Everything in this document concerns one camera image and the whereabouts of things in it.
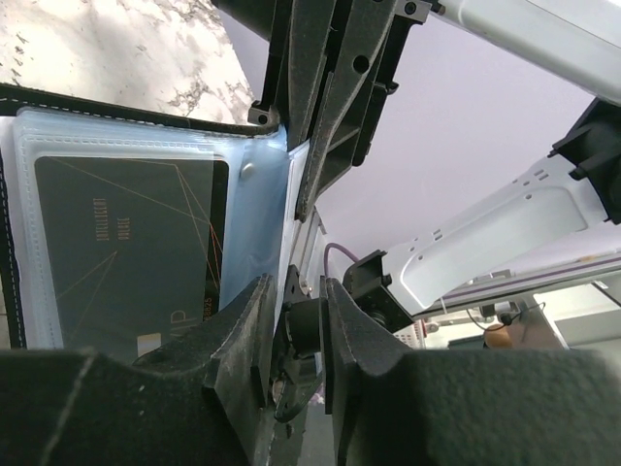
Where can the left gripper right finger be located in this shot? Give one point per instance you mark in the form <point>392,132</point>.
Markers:
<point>394,405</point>

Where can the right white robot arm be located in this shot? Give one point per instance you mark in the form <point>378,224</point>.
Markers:
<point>574,188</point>

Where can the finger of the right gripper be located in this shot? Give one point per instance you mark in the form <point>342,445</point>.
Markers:
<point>314,34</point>
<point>345,56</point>

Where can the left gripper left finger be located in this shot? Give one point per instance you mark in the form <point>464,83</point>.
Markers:
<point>198,400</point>

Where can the black leather card holder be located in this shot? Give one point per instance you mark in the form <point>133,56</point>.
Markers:
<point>264,176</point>

